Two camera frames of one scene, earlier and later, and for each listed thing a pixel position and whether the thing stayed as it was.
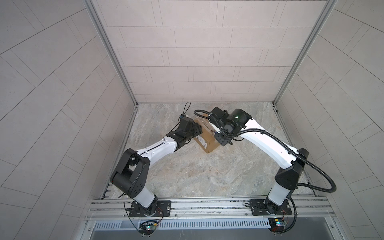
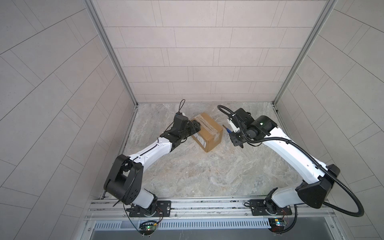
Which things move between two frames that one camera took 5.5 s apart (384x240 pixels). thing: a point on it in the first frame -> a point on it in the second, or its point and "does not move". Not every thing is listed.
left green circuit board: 147,227 does not move
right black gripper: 220,141 -> 232,138
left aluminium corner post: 99,22 does not move
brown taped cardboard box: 206,139 does not move
